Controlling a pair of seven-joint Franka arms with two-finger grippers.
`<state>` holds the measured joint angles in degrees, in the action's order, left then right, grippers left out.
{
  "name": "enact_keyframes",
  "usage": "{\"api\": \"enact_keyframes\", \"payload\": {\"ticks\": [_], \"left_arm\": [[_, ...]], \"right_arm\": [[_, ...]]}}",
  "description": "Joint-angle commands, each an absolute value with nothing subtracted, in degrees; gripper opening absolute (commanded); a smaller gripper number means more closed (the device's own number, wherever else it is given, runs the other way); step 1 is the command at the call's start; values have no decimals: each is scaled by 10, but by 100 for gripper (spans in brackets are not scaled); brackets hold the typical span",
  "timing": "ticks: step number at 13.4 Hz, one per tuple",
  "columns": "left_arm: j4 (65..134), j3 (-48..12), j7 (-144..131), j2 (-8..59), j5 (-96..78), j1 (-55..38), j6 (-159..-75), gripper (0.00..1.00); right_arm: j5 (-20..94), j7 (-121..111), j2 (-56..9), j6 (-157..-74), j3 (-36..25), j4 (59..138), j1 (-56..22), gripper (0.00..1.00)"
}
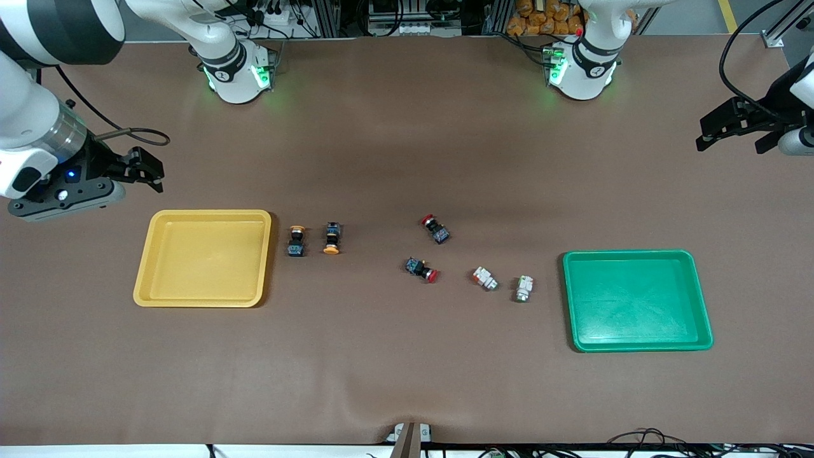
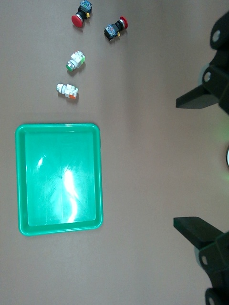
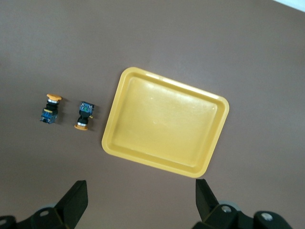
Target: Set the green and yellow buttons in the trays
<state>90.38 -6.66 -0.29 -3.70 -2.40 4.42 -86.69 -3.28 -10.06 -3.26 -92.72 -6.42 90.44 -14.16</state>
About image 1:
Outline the orange packaged goods pile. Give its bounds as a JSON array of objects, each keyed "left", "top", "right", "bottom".
[{"left": 506, "top": 0, "right": 586, "bottom": 36}]

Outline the green plastic tray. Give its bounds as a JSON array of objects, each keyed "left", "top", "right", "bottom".
[{"left": 562, "top": 249, "right": 714, "bottom": 353}]

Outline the black cable bundle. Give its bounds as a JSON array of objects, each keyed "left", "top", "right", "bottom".
[{"left": 604, "top": 428, "right": 814, "bottom": 458}]

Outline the red push button switch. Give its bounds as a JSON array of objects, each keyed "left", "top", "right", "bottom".
[
  {"left": 420, "top": 214, "right": 452, "bottom": 245},
  {"left": 405, "top": 256, "right": 440, "bottom": 284}
]

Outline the metal table edge clamp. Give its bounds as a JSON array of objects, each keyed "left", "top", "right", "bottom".
[{"left": 384, "top": 422, "right": 434, "bottom": 458}]

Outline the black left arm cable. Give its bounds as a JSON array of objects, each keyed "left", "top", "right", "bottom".
[{"left": 719, "top": 0, "right": 796, "bottom": 123}]

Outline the aluminium frame profile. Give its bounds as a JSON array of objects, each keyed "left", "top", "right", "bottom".
[{"left": 760, "top": 0, "right": 814, "bottom": 49}]

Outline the yellow plastic tray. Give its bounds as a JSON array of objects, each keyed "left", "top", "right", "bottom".
[{"left": 132, "top": 209, "right": 272, "bottom": 309}]

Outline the long white power strip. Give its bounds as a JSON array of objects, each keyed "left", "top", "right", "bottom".
[{"left": 368, "top": 22, "right": 434, "bottom": 37}]

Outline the white power strip with plugs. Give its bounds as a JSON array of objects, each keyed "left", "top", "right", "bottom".
[{"left": 254, "top": 6, "right": 295, "bottom": 27}]

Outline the brown table mat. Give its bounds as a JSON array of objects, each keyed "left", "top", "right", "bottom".
[{"left": 0, "top": 35, "right": 814, "bottom": 446}]

